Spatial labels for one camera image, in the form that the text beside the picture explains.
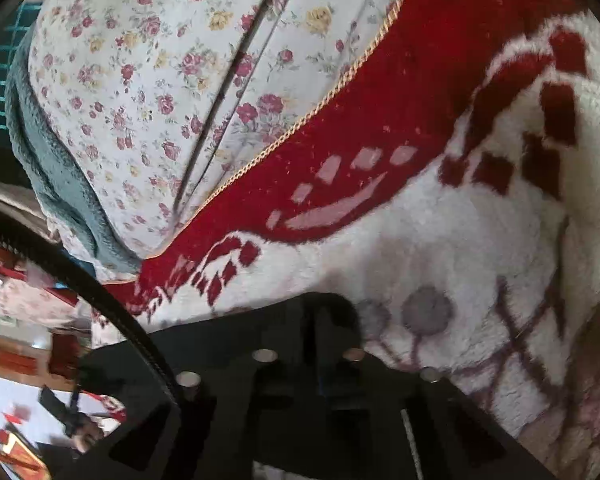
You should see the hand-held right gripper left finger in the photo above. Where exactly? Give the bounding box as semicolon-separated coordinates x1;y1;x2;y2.
55;295;322;480

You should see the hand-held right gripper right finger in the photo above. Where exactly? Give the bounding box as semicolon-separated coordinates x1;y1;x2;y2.
319;296;556;480

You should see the red and white fleece blanket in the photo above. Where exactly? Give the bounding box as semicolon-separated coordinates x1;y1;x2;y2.
92;0;600;471

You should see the black ribbed curved rim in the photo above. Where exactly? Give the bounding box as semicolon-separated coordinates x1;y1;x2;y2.
0;205;186;406

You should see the floral white pillow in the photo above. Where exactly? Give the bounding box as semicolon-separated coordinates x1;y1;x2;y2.
27;0;421;261

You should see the grey-blue fleece blanket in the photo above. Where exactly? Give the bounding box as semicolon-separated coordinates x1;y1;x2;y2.
5;30;143;281

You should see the teal plastic crate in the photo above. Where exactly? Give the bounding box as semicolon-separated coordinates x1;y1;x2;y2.
0;0;48;133

